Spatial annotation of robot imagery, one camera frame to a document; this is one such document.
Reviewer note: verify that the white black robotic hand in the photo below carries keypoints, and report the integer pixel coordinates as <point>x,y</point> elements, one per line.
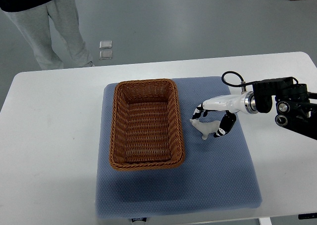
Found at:
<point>230,104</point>

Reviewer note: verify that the white bear figurine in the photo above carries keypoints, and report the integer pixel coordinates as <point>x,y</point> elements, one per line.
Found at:
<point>206,128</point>

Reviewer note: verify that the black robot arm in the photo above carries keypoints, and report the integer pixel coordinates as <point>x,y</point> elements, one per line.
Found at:
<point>294,108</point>

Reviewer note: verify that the brown wicker basket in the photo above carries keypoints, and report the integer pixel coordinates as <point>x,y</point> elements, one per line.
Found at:
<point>146,128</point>

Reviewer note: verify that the blue quilted mat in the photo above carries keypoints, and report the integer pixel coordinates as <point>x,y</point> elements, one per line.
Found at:
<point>217,174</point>

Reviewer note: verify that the black table control panel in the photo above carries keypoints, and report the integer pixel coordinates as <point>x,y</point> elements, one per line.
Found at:
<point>307,216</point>

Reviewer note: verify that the lower metal floor plate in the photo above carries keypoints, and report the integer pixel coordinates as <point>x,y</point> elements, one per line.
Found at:
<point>105,54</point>

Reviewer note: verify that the metal floor plate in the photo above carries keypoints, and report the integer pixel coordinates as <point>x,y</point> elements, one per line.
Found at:
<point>105,54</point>
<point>105,44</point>

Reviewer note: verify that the upper metal floor plate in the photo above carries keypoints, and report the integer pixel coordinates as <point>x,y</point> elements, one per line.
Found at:
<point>105,44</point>

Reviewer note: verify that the black label tag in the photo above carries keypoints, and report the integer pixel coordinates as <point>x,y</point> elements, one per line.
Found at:
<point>138,220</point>

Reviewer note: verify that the person in grey trousers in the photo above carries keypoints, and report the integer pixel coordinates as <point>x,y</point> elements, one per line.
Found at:
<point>31,17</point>

